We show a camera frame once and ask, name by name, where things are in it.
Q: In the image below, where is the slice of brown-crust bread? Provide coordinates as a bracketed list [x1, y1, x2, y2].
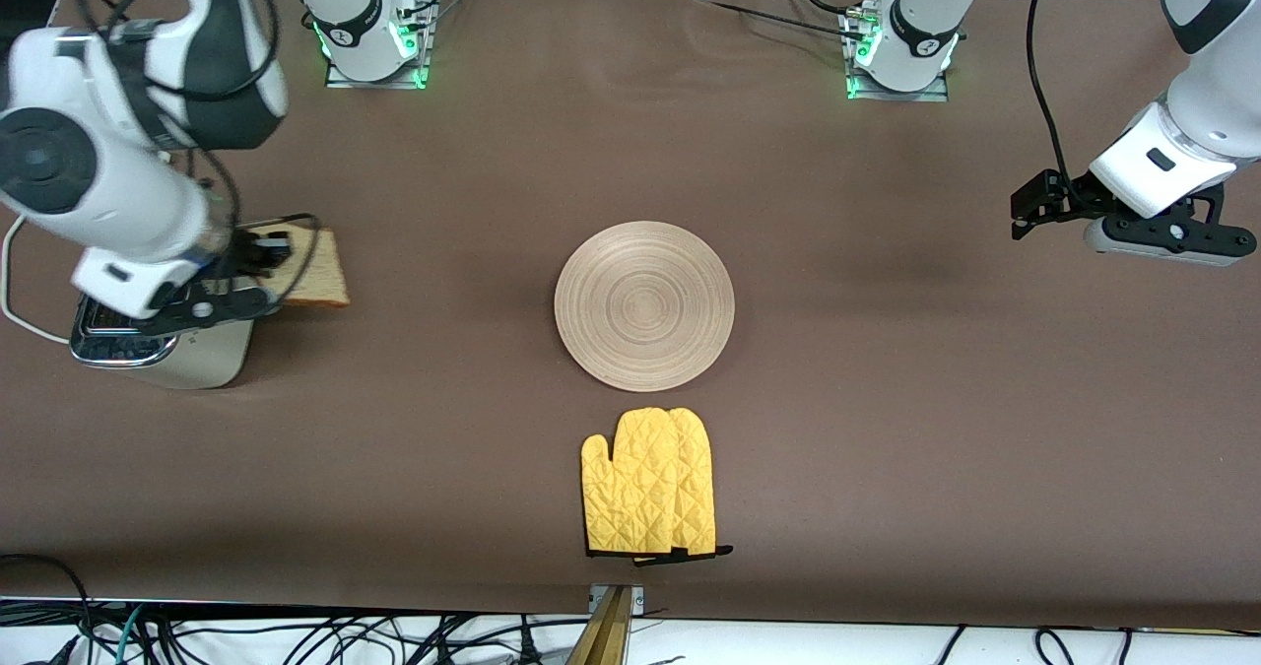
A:
[279, 229, 352, 309]

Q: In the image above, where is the round light wooden plate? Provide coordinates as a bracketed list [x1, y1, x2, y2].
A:
[554, 221, 736, 394]

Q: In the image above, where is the cream and chrome toaster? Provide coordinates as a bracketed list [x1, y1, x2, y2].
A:
[69, 291, 255, 390]

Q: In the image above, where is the brown table cover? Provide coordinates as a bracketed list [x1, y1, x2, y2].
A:
[0, 0, 1261, 632]

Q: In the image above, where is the yellow quilted oven mitt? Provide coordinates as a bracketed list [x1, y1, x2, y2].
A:
[580, 407, 691, 560]
[674, 408, 735, 566]

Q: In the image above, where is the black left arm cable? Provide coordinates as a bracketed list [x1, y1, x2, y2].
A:
[1027, 0, 1080, 203]

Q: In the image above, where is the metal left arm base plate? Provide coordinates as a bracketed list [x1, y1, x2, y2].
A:
[844, 10, 952, 102]

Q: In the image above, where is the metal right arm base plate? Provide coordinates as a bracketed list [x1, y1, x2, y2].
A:
[325, 0, 436, 91]

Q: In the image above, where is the white toaster power cable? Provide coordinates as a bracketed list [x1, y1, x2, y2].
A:
[0, 214, 76, 344]

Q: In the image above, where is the black cable on table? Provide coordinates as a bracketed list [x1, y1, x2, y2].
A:
[709, 0, 858, 39]

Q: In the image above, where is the teal cable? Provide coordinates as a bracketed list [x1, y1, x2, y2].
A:
[113, 604, 147, 665]

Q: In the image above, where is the tangle of black cables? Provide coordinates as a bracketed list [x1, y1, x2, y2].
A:
[0, 552, 592, 665]

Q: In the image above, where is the small metal bracket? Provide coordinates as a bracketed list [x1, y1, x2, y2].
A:
[588, 584, 646, 615]

